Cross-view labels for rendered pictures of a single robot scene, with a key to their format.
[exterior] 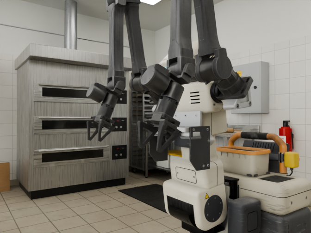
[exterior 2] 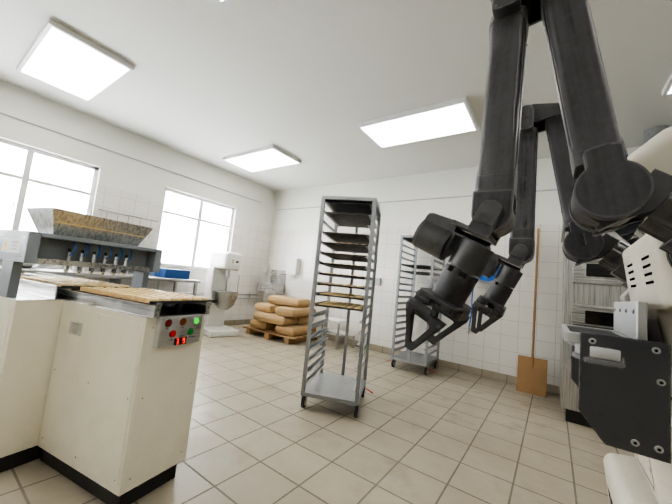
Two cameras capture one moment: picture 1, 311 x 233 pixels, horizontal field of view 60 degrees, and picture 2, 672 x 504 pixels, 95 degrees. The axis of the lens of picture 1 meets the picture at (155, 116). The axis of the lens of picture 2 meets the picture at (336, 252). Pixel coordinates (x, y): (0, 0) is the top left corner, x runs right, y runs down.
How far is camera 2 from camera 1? 0.62 m
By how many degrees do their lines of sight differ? 71
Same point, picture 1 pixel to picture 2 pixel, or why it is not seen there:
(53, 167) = not seen: hidden behind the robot
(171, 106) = (448, 279)
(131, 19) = (553, 142)
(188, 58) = (491, 192)
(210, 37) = (580, 130)
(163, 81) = (434, 238)
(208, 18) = (574, 94)
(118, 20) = (523, 153)
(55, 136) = not seen: hidden behind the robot
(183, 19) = (490, 127)
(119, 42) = (524, 185)
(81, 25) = not seen: outside the picture
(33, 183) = (569, 398)
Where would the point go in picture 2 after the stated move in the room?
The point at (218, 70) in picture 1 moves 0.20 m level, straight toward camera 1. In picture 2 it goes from (583, 199) to (436, 179)
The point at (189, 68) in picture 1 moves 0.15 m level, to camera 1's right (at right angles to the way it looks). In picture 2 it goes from (484, 210) to (593, 185)
